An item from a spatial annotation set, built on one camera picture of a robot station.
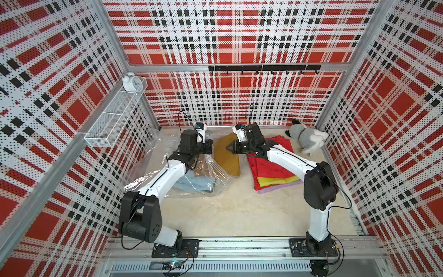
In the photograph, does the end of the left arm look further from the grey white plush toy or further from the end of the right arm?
the grey white plush toy

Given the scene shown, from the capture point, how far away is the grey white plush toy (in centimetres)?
102

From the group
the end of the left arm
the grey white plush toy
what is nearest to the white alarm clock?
the end of the left arm

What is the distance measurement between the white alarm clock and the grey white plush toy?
925 mm

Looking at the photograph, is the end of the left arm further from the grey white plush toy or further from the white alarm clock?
the grey white plush toy

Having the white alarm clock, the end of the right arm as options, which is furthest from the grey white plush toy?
the white alarm clock

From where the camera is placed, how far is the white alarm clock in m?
0.80

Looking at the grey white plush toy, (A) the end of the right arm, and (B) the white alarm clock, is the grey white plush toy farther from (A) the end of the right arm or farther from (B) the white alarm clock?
(B) the white alarm clock
